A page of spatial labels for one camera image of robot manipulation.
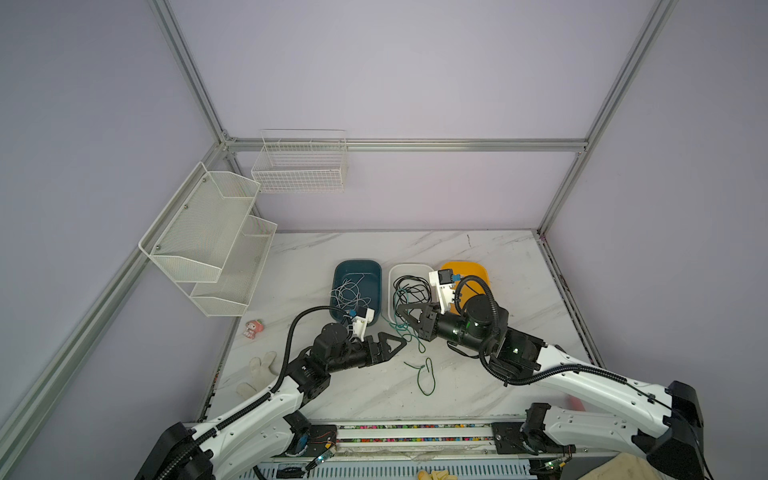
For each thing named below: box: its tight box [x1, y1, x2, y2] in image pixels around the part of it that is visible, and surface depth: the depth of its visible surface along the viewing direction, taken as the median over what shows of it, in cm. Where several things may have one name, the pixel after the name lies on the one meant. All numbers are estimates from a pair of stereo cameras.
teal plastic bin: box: [330, 260, 382, 326], surface depth 103 cm
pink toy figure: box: [244, 319, 264, 339], surface depth 92 cm
